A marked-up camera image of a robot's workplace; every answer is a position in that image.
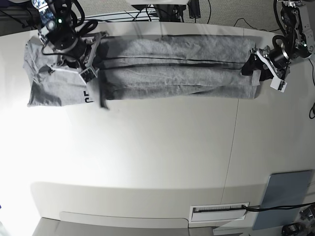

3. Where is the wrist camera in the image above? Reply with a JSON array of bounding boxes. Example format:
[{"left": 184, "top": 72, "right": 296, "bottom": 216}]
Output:
[
  {"left": 270, "top": 77, "right": 287, "bottom": 93},
  {"left": 79, "top": 67, "right": 98, "bottom": 84}
]

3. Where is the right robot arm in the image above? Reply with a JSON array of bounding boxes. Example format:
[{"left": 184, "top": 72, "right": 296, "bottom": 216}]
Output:
[{"left": 32, "top": 0, "right": 106, "bottom": 73}]

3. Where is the grey T-shirt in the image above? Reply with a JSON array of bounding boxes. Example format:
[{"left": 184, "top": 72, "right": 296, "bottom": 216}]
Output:
[{"left": 23, "top": 35, "right": 260, "bottom": 107}]

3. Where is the aluminium extrusion profile dark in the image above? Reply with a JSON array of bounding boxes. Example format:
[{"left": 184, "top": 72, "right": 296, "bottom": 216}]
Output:
[{"left": 187, "top": 0, "right": 201, "bottom": 19}]

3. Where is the black device bottom right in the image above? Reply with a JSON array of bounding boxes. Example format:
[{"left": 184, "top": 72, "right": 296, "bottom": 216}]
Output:
[{"left": 281, "top": 222, "right": 305, "bottom": 236}]

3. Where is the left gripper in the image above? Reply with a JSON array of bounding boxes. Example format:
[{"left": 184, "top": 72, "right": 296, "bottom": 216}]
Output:
[{"left": 241, "top": 45, "right": 289, "bottom": 81}]

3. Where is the blue-grey board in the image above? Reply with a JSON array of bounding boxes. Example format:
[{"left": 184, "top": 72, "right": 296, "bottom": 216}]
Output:
[{"left": 252, "top": 170, "right": 313, "bottom": 231}]

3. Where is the black cable on desk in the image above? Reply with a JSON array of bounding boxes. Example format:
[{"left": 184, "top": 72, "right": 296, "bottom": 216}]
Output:
[{"left": 242, "top": 203, "right": 313, "bottom": 212}]

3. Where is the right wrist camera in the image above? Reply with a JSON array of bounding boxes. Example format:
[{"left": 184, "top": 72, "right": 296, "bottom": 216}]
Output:
[{"left": 79, "top": 67, "right": 98, "bottom": 84}]

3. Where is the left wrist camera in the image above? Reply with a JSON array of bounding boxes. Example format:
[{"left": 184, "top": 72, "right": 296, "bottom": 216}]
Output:
[{"left": 270, "top": 77, "right": 287, "bottom": 93}]

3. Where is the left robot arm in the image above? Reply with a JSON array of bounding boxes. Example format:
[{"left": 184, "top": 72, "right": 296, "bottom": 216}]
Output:
[{"left": 43, "top": 0, "right": 314, "bottom": 86}]

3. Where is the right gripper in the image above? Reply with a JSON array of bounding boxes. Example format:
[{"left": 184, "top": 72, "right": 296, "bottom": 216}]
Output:
[{"left": 45, "top": 27, "right": 108, "bottom": 76}]

